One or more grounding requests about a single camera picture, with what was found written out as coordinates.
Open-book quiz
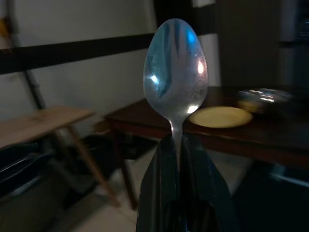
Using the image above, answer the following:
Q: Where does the black metal beam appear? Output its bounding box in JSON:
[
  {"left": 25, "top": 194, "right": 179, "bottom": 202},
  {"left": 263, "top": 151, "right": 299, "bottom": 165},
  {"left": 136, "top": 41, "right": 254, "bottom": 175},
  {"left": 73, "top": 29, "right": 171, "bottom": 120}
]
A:
[{"left": 0, "top": 33, "right": 156, "bottom": 76}]

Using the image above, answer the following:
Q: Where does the light wooden side table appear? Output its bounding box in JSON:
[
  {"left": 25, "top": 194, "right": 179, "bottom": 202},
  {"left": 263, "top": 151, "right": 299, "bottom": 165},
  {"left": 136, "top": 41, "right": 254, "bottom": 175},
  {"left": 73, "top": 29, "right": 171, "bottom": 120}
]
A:
[{"left": 0, "top": 105, "right": 121, "bottom": 208}]

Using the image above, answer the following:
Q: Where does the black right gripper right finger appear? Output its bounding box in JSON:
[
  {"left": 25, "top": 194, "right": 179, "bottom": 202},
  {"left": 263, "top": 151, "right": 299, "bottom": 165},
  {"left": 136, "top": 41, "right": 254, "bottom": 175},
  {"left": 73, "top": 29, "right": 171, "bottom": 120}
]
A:
[{"left": 180, "top": 133, "right": 240, "bottom": 232}]

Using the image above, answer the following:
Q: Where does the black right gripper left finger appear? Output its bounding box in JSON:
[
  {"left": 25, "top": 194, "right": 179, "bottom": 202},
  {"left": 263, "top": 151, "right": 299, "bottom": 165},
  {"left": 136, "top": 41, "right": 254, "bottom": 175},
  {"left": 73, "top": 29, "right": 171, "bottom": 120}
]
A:
[{"left": 135, "top": 135, "right": 181, "bottom": 232}]

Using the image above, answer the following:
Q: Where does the shiny dark bowl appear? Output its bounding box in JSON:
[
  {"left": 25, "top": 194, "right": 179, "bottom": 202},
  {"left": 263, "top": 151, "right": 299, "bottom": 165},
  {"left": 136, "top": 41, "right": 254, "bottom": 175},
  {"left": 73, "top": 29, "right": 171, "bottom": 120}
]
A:
[{"left": 237, "top": 87, "right": 294, "bottom": 115}]

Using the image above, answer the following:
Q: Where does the dark wooden table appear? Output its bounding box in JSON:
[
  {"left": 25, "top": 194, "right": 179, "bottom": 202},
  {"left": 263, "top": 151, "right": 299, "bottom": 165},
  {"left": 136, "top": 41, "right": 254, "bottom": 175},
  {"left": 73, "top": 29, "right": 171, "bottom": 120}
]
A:
[{"left": 105, "top": 84, "right": 309, "bottom": 211}]

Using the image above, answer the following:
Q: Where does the black chair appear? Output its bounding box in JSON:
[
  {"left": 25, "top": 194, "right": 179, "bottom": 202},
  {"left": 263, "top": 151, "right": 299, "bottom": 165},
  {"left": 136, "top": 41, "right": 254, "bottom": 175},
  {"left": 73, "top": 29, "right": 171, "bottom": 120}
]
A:
[{"left": 0, "top": 142, "right": 55, "bottom": 194}]

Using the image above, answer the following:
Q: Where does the silver metal spoon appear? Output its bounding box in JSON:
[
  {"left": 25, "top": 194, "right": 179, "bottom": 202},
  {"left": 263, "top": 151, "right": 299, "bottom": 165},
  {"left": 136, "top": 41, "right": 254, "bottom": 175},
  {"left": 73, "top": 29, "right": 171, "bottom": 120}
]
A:
[{"left": 142, "top": 17, "right": 209, "bottom": 167}]

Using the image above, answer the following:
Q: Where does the yellow round plate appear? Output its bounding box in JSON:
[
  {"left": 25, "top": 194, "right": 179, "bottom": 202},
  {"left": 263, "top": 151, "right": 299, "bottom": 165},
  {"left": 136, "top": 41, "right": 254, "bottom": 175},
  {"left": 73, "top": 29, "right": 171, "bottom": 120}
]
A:
[{"left": 188, "top": 106, "right": 253, "bottom": 129}]

